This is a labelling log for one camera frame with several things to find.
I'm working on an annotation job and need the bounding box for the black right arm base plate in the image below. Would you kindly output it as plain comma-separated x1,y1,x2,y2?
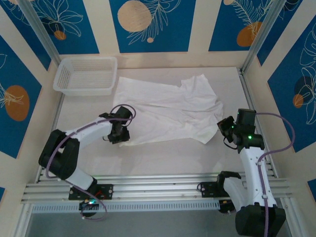
198,181,246,198

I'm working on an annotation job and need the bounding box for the left controller board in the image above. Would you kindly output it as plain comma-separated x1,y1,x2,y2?
79,199,100,218

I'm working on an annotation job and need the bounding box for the white t-shirt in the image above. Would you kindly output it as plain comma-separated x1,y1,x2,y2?
112,73,224,148

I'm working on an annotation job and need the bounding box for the white plastic perforated basket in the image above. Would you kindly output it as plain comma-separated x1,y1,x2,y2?
53,56,118,96

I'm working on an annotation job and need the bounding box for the aluminium corner post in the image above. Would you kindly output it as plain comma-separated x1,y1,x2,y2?
18,0,64,73
241,0,282,74

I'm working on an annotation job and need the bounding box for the aluminium side rail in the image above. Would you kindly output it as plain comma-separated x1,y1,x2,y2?
237,68,279,178

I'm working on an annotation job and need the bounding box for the right controller board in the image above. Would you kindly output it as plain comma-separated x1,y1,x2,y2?
218,198,237,215

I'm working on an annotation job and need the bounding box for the aluminium front rail frame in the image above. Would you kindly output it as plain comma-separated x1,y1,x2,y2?
21,174,292,205

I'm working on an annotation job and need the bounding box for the controller board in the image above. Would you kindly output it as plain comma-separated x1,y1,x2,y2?
79,199,100,218
218,198,237,215

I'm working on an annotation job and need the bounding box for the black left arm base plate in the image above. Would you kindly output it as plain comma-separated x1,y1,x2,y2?
68,184,114,200

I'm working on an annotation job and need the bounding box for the slotted grey cable duct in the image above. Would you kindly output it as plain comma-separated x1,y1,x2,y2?
31,199,220,213

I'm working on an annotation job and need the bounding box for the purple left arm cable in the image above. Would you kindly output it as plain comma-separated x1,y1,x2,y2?
45,105,137,222

